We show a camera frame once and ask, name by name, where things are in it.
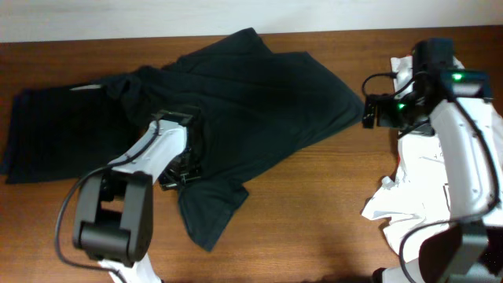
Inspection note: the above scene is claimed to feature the dark green t-shirt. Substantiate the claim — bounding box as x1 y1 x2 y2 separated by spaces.
99 28 364 251

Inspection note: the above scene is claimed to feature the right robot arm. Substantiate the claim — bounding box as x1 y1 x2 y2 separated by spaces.
363 68 502 282

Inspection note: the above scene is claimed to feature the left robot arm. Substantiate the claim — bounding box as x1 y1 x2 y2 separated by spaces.
72 109 201 282

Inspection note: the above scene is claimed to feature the white t-shirt pile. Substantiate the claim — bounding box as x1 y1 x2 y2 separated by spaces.
362 56 502 282

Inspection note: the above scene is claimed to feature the folded black garment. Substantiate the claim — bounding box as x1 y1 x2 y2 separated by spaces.
1 84 139 184

